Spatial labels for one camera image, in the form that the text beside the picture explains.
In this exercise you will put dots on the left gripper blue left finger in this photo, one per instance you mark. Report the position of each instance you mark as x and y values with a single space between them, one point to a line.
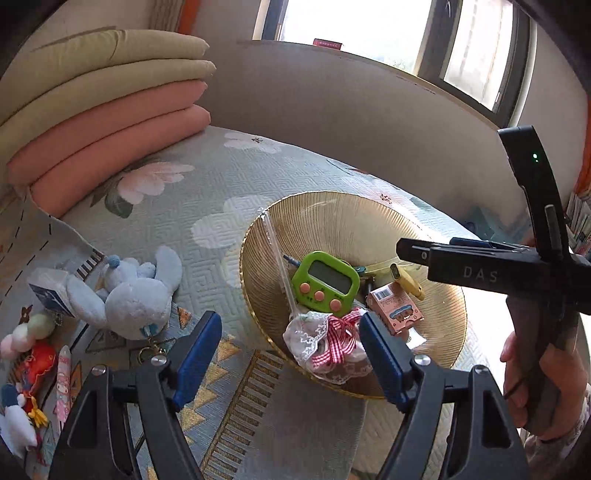
190 357

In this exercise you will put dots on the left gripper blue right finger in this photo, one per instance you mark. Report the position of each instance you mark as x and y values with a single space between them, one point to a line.
391 361

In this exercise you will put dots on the pink card box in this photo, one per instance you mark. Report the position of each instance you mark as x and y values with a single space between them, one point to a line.
395 307

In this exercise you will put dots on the strawberry drawstring pouch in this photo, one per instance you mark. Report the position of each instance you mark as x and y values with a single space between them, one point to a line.
328 347

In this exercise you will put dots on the big blue bunny plush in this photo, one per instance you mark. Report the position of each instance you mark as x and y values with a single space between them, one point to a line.
135 299

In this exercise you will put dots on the green digital timer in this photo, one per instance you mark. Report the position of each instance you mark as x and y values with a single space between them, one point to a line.
325 284

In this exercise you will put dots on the pink multicolour character pen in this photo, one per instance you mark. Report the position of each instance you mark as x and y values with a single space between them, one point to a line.
63 387

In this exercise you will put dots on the white pen with barcode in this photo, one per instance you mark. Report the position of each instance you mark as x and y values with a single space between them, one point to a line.
278 257

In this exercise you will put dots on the red embroidered pouch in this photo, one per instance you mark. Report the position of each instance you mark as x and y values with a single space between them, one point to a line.
36 366

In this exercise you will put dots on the blue floss pick box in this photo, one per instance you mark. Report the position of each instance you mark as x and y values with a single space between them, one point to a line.
49 286

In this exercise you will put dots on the tricolour dango plush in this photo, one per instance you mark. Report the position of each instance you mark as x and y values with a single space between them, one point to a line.
39 327

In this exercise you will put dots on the white duck plush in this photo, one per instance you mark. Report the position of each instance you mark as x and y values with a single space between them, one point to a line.
22 420

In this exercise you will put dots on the clear blue gel pen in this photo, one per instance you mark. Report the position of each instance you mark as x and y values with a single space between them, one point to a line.
290 260

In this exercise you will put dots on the patterned blue rug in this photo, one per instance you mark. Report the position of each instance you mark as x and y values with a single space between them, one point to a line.
123 424

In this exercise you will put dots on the golden ribbed plate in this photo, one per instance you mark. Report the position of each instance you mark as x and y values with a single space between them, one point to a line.
360 232

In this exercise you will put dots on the floral green bedspread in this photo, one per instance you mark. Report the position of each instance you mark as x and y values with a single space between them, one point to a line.
199 197

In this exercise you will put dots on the folded pink quilt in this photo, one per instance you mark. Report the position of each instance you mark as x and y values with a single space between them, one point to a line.
65 163

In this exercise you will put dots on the folded beige quilt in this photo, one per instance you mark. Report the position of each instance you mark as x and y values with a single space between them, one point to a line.
49 85

